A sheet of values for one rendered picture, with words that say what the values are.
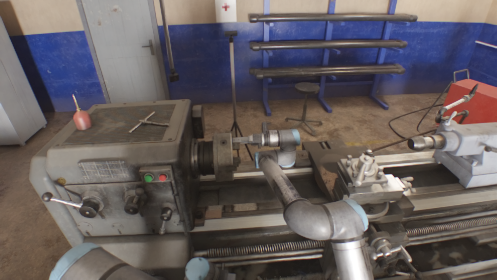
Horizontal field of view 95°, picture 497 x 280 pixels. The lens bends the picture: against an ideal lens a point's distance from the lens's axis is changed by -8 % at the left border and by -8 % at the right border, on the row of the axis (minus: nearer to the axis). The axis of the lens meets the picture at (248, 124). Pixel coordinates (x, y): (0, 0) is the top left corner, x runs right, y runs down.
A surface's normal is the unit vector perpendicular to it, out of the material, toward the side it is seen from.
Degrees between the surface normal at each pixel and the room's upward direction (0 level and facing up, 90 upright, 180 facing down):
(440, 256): 0
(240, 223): 36
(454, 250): 0
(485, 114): 90
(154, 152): 45
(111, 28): 90
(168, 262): 32
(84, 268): 3
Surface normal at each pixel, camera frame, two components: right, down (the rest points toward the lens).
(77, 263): -0.03, -0.84
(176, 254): 0.03, -0.47
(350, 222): 0.08, -0.26
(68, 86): 0.08, 0.51
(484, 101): -0.91, 0.22
